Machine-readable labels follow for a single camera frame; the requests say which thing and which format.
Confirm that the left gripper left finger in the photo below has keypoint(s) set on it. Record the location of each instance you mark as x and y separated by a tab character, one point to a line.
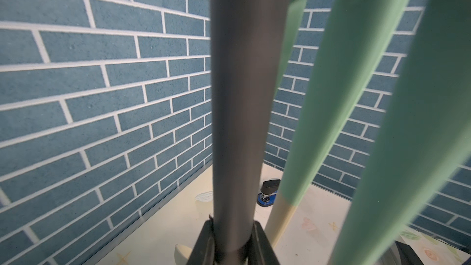
204	251

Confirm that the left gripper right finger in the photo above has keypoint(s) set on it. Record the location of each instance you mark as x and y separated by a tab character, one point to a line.
260	249

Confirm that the vertical mint skimmer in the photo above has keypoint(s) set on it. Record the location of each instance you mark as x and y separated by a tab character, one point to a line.
425	135

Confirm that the dark grey utensil rack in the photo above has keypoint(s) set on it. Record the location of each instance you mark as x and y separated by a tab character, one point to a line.
246	44

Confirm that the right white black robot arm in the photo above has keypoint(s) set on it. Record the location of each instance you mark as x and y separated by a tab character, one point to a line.
400	254

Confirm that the blue black stapler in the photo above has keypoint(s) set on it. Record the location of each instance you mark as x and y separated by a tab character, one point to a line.
268	192

